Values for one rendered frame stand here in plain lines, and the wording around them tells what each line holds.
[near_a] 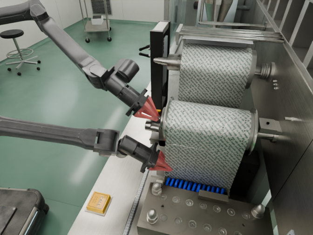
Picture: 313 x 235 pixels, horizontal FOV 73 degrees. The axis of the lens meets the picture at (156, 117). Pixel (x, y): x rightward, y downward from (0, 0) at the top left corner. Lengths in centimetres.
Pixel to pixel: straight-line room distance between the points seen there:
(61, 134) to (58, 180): 156
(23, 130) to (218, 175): 62
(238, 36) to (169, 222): 64
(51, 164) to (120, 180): 150
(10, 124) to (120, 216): 49
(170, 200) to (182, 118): 29
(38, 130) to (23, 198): 127
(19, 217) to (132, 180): 108
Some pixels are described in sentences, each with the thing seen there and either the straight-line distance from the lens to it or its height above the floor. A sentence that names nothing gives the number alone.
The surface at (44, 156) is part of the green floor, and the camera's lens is 251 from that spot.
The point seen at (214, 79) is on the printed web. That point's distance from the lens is 80.
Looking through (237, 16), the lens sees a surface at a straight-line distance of 155.
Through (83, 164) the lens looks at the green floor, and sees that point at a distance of 229.
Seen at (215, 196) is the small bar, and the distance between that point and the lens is 77.
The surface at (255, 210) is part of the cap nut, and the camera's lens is 78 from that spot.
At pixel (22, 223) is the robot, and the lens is 183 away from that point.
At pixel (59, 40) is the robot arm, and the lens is 88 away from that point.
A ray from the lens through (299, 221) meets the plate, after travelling 57.
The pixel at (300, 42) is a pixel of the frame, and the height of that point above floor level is 147.
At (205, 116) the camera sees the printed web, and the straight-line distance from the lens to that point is 63.
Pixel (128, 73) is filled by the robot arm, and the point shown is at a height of 137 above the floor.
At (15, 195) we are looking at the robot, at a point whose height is 24.
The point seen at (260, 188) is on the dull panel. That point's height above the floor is 104.
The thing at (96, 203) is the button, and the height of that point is 92.
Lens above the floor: 169
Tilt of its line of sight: 39 degrees down
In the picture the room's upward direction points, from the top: straight up
